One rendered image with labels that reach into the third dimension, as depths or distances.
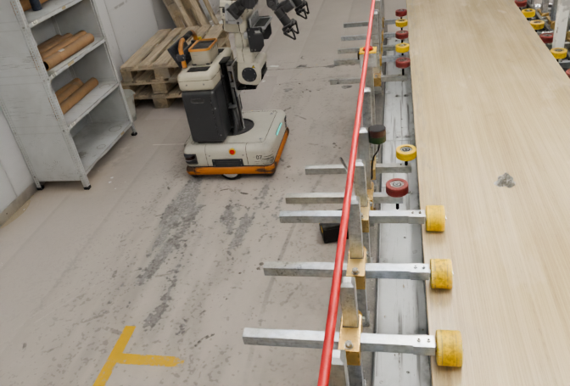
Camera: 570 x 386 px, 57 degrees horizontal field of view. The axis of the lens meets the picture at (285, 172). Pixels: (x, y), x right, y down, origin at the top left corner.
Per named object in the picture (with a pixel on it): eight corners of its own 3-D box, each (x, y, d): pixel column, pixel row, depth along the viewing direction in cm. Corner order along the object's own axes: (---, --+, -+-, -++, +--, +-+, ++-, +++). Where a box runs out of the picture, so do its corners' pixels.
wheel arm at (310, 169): (305, 176, 222) (304, 168, 220) (306, 172, 225) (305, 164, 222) (411, 175, 212) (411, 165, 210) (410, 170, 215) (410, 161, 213)
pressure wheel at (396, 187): (386, 215, 192) (385, 188, 186) (386, 202, 198) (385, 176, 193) (409, 215, 190) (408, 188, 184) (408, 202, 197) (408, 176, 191)
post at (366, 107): (366, 193, 226) (360, 90, 201) (367, 188, 229) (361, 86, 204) (375, 193, 225) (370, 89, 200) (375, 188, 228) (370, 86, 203)
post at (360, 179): (361, 279, 186) (352, 164, 161) (361, 272, 189) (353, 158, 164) (371, 280, 185) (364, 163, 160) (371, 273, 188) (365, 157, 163)
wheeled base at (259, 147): (187, 178, 386) (178, 148, 373) (211, 137, 438) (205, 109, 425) (276, 176, 371) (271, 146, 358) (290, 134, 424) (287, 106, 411)
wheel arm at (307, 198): (286, 205, 201) (284, 197, 198) (287, 200, 203) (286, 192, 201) (403, 205, 191) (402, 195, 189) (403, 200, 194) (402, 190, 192)
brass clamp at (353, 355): (337, 364, 125) (334, 350, 122) (341, 321, 136) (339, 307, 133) (362, 366, 123) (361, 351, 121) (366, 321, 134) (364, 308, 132)
